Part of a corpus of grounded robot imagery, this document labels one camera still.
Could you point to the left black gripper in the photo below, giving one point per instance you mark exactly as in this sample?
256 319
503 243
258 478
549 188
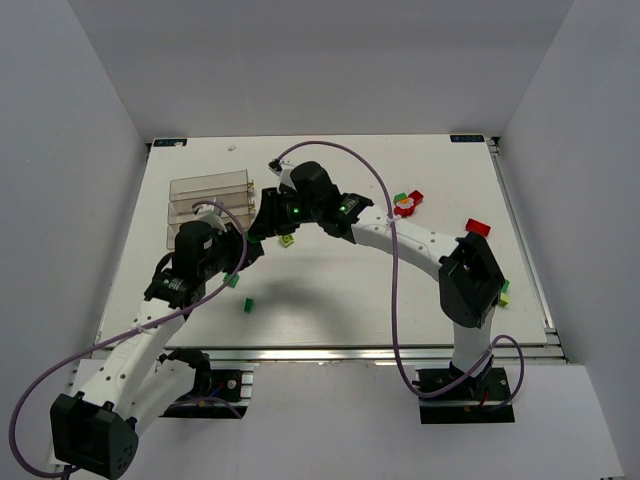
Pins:
240 248

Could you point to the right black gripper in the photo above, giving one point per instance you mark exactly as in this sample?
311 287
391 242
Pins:
267 216

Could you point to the green square lego brick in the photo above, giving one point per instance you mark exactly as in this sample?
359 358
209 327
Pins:
231 280

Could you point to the small green lego plate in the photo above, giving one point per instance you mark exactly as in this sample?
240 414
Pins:
248 305

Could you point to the red rectangular lego brick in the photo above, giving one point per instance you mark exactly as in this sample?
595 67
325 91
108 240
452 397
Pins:
477 227

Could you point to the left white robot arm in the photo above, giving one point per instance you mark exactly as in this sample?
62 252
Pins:
98 429

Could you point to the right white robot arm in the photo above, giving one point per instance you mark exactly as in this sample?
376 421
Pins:
465 268

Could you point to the lime lego brick lower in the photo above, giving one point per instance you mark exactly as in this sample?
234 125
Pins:
286 240

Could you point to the clear three-slot container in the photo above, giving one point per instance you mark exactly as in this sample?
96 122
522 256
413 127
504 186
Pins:
233 190

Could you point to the left blue corner label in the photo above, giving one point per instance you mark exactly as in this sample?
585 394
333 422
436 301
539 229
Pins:
169 142

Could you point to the blue corner label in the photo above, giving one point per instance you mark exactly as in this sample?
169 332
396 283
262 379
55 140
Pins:
169 142
467 138

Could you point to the green lego on flower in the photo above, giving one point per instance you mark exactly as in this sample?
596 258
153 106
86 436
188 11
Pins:
399 197

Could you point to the red flower lego piece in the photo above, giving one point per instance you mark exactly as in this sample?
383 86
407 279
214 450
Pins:
408 206

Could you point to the right blue corner label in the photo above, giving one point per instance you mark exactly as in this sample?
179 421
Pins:
467 138

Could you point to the green and lime lego stack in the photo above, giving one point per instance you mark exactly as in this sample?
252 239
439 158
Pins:
504 298

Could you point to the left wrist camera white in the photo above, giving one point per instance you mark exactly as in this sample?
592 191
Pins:
210 212

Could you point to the aluminium table frame rail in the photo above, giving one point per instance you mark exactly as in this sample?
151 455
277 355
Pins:
541 353

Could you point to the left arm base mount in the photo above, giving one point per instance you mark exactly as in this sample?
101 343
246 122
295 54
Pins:
216 393

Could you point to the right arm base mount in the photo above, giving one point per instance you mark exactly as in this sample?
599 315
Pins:
468 404

